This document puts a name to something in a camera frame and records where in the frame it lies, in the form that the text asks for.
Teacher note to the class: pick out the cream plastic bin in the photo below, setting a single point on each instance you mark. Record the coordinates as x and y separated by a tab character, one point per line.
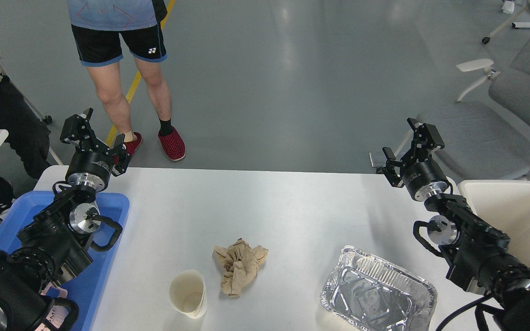
504	204

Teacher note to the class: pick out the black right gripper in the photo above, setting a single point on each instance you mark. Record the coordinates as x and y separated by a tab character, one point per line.
421	176

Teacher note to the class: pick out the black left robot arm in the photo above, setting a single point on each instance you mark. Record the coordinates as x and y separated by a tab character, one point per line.
54	246

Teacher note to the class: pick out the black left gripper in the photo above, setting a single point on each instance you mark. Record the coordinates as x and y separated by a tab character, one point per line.
92	166

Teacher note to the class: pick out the cream paper cup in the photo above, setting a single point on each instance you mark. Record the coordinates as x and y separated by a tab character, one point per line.
187	293

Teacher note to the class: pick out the crumpled brown paper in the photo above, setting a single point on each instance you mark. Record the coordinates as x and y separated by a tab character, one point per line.
241	263

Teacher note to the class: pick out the grey office chair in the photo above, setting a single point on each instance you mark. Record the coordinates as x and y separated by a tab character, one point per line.
479	143

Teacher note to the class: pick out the seated person at left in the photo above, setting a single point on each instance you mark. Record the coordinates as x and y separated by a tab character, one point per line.
28	136

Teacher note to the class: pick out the standing person in shorts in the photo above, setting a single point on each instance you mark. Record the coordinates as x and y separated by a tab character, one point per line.
99	28

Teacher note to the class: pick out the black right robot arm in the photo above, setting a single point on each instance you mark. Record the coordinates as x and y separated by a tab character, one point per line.
476	253

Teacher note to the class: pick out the blue plastic tray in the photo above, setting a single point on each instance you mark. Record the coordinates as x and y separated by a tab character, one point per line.
86	289

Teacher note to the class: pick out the aluminium foil tray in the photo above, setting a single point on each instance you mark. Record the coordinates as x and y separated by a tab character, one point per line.
373	294

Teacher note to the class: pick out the pink HOME mug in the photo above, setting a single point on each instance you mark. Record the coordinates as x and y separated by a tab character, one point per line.
55	294

